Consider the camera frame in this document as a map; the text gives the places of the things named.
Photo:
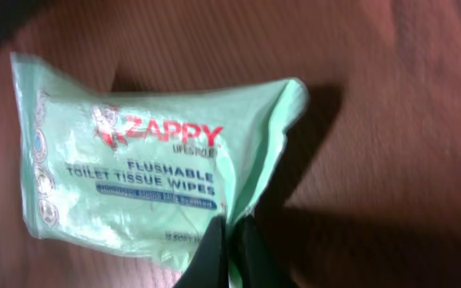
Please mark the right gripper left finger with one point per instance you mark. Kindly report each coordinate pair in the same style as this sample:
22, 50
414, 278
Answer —
209, 266

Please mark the teal wet wipes pack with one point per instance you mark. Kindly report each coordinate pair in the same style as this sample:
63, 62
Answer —
142, 174

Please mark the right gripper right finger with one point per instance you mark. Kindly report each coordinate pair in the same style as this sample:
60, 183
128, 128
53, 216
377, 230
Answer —
254, 262

